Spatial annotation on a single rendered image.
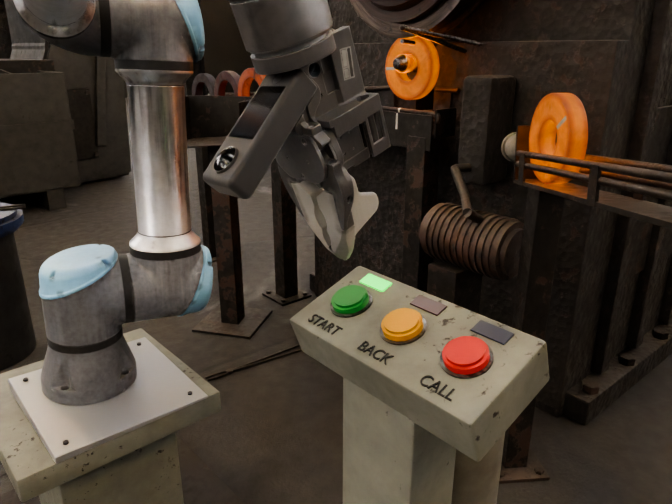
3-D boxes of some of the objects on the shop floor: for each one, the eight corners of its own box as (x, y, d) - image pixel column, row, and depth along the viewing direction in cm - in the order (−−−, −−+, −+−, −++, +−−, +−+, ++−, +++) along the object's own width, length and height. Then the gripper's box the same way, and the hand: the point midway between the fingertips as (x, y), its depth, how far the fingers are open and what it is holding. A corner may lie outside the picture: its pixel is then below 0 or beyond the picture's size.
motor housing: (439, 393, 148) (453, 195, 130) (512, 434, 132) (540, 216, 114) (405, 412, 140) (415, 205, 122) (478, 458, 124) (503, 228, 106)
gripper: (370, 20, 46) (418, 236, 57) (303, 24, 52) (358, 217, 63) (291, 60, 42) (359, 283, 53) (228, 59, 48) (301, 258, 59)
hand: (335, 251), depth 56 cm, fingers closed
